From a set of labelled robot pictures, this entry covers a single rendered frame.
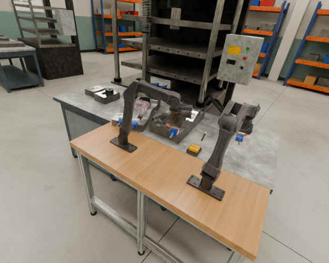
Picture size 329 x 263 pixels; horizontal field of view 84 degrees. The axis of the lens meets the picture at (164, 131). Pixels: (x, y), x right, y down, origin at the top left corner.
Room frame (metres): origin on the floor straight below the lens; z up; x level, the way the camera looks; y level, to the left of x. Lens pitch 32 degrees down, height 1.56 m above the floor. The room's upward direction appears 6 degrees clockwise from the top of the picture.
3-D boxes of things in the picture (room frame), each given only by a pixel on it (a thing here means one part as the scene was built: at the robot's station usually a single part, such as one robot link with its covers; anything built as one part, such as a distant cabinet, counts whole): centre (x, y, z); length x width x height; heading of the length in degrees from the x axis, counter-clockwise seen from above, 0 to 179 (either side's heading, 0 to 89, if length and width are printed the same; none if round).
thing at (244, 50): (1.87, -0.64, 0.73); 0.30 x 0.22 x 1.47; 62
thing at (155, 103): (1.45, 0.24, 0.85); 0.50 x 0.26 x 0.11; 169
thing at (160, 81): (2.32, -0.01, 0.87); 0.50 x 0.27 x 0.17; 152
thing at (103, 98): (1.72, 0.60, 0.83); 0.20 x 0.15 x 0.07; 152
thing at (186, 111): (0.95, -0.08, 1.14); 0.12 x 0.09 x 0.12; 82
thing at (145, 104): (1.45, 0.23, 0.90); 0.26 x 0.18 x 0.08; 169
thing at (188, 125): (1.36, -0.11, 0.87); 0.50 x 0.26 x 0.14; 152
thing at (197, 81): (2.46, -0.03, 1.01); 1.10 x 0.74 x 0.05; 62
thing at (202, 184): (0.69, -0.25, 0.84); 0.20 x 0.07 x 0.08; 59
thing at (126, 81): (2.41, -0.01, 0.75); 1.30 x 0.84 x 0.06; 62
